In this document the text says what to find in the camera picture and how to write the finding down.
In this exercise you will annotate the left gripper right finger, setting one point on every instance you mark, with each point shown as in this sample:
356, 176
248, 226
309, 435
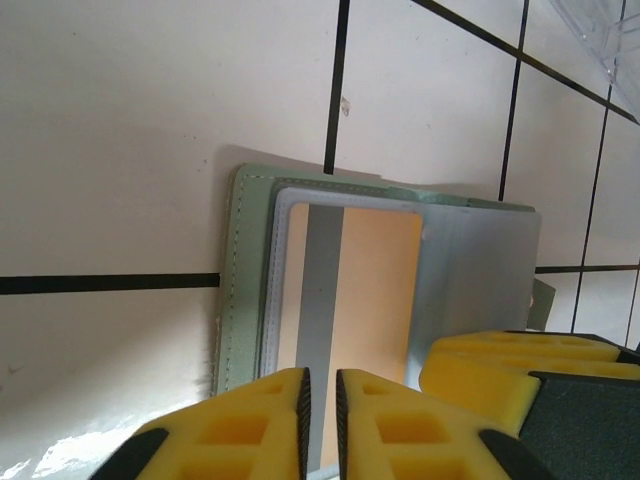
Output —
410, 440

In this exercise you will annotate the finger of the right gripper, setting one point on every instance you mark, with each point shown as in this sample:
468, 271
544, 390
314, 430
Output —
575, 410

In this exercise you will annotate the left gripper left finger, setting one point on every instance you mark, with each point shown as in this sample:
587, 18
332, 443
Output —
225, 435

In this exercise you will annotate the peach card with grey stripe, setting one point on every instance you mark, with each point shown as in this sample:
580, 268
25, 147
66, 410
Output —
370, 290

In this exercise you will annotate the green card holder wallet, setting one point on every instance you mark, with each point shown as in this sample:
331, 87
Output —
250, 250

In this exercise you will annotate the clear acrylic card stand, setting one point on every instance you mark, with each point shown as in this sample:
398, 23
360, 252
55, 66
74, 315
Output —
615, 50

